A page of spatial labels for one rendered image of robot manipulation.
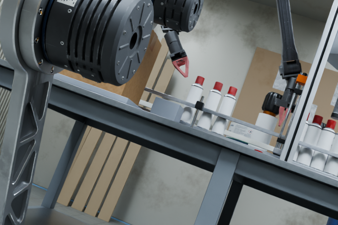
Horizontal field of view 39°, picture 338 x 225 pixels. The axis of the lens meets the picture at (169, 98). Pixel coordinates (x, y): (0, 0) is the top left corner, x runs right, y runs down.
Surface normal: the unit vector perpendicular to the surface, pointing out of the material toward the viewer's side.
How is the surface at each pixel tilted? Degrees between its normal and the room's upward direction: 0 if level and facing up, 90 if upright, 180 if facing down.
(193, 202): 90
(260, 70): 90
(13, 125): 115
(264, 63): 90
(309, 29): 90
